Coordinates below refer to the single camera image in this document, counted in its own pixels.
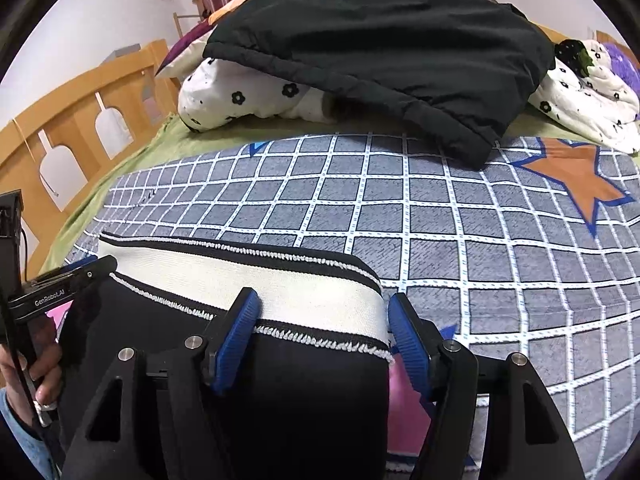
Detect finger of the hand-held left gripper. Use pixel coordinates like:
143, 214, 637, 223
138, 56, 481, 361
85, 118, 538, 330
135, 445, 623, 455
30, 254, 119, 295

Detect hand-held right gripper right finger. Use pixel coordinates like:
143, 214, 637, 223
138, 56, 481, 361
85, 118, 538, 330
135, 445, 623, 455
387, 292, 587, 480

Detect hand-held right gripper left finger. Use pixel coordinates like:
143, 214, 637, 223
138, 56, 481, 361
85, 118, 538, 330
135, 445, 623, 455
60, 287, 262, 480

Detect black pants with white waistband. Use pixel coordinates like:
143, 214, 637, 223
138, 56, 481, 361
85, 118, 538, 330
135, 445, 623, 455
57, 232, 397, 480

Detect person's left forearm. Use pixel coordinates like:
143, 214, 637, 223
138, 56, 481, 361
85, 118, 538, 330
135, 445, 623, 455
0, 387, 68, 480

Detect person's left hand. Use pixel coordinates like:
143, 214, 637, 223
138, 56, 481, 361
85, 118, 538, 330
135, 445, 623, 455
0, 316, 65, 410

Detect grey checkered blanket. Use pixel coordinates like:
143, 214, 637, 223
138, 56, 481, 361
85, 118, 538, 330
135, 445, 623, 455
65, 132, 640, 476

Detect wooden bed headboard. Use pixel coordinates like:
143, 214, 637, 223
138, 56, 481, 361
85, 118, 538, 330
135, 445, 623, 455
0, 39, 183, 282

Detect white spotted pillow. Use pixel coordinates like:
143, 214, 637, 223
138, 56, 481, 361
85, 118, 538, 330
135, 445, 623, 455
177, 37, 640, 155

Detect colourful printed pillow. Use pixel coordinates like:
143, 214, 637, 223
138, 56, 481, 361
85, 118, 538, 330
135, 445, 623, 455
154, 0, 262, 79

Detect wooden rack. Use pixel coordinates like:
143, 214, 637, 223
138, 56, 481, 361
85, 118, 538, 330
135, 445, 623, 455
172, 0, 210, 37

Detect black jacket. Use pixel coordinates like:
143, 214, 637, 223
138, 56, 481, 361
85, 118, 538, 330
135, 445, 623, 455
202, 0, 560, 172

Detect purple cloth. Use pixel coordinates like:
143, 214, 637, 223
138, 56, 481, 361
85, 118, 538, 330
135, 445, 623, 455
602, 42, 640, 95

